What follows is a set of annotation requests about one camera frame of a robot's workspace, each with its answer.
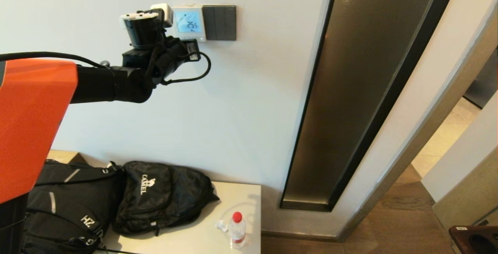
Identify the white wall thermostat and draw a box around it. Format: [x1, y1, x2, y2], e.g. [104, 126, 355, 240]
[172, 5, 207, 43]

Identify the black Camel logo backpack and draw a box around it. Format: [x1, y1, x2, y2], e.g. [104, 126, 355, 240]
[112, 161, 220, 236]

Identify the light wood desk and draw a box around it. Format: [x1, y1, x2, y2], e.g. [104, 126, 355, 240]
[47, 150, 88, 165]

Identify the white low cabinet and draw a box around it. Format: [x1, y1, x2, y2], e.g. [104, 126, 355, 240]
[93, 181, 262, 254]

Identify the large black grey-striped backpack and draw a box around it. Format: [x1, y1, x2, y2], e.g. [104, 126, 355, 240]
[21, 160, 127, 254]

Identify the clear red-capped water bottle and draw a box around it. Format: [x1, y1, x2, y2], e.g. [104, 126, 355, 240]
[229, 212, 247, 249]

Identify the light wood door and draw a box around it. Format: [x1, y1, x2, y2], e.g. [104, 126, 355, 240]
[432, 145, 498, 232]

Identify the black looped wrist cable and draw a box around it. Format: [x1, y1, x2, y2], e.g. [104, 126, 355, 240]
[160, 51, 212, 86]

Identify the dark grey wall switch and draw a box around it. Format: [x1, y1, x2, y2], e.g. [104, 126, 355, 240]
[202, 4, 237, 41]

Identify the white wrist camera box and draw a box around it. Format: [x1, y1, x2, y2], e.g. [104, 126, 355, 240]
[151, 3, 174, 28]

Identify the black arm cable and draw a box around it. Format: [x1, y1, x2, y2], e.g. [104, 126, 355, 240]
[0, 51, 106, 68]

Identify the beige door frame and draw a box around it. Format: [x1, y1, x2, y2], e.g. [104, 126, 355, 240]
[337, 0, 498, 243]

